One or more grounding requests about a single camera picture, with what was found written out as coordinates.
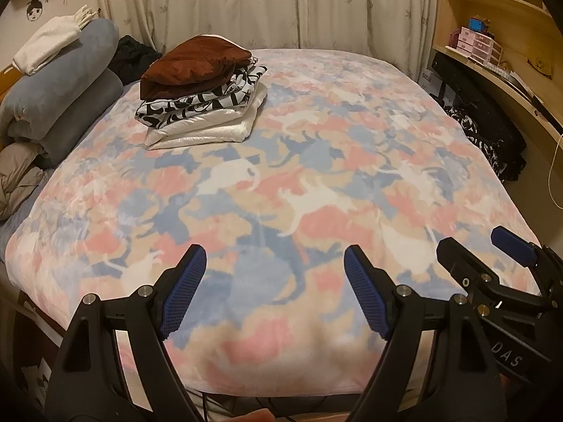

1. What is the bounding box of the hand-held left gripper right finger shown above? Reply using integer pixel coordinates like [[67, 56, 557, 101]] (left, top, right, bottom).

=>
[[343, 245, 506, 422]]

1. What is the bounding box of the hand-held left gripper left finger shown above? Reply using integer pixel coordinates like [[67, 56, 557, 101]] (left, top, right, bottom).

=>
[[44, 244, 208, 422]]

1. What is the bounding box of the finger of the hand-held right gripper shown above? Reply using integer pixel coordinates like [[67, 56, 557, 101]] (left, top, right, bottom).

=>
[[490, 225, 563, 300], [435, 236, 551, 313]]

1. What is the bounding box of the brown garment with white lining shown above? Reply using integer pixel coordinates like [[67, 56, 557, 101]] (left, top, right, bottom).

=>
[[140, 35, 253, 101]]

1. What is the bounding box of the person's left hand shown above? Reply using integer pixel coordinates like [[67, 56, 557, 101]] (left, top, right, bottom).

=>
[[235, 409, 274, 422]]

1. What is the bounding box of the black elongated device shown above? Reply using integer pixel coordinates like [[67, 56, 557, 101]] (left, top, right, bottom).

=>
[[530, 94, 563, 135]]

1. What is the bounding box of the pastel printed bed blanket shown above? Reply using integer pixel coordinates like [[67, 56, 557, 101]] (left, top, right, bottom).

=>
[[4, 48, 544, 405]]

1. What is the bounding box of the white folded garment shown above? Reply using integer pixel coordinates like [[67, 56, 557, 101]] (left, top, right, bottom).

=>
[[144, 85, 269, 150]]

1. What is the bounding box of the black bag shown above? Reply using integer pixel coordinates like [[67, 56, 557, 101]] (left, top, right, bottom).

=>
[[433, 50, 526, 141]]

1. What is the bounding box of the white box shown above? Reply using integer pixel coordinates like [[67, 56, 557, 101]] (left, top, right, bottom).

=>
[[418, 68, 443, 97]]

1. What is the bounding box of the wooden carved ornament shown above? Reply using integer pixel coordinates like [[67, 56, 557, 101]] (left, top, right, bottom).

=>
[[528, 55, 556, 76]]

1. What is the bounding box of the black and white printed garment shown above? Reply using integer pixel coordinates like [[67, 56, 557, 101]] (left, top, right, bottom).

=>
[[134, 64, 269, 129]]

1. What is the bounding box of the beige duvet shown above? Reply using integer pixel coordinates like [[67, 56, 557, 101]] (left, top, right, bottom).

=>
[[0, 142, 49, 221]]

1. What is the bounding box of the pink drawer organizer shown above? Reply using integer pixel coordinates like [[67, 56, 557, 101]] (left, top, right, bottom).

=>
[[455, 26, 502, 63]]

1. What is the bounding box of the wooden shelf unit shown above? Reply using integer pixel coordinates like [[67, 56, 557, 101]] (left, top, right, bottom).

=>
[[429, 0, 563, 212]]

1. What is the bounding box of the grey-blue rolled blanket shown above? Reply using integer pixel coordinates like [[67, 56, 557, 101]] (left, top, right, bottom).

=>
[[0, 18, 125, 168]]

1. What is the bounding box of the black crumpled garment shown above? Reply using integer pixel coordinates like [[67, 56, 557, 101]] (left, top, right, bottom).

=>
[[108, 35, 163, 85]]

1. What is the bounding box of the wooden headboard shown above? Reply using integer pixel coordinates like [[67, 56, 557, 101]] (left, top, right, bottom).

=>
[[0, 65, 25, 97]]

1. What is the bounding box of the white folded cloth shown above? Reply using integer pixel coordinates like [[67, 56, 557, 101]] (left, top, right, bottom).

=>
[[13, 5, 100, 75]]

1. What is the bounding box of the beige patterned curtain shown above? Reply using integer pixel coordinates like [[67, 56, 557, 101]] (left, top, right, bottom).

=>
[[94, 0, 445, 82]]

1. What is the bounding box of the thin light cable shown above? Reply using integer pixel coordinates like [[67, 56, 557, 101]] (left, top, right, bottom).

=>
[[548, 134, 563, 209]]

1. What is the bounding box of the cartoon face wall sticker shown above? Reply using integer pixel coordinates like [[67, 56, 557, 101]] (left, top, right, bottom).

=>
[[25, 0, 49, 24]]

